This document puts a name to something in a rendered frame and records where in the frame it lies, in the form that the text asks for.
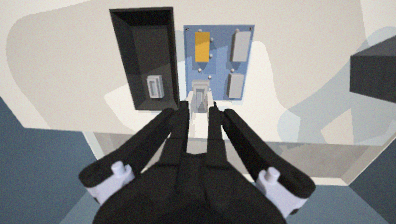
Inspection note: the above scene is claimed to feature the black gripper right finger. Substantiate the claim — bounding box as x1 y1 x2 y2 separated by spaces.
204 91 316 218

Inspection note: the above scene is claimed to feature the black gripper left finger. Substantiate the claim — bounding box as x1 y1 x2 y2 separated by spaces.
78 91 194 208

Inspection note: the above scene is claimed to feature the yellow-orange block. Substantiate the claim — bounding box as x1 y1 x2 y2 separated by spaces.
195 32 210 62

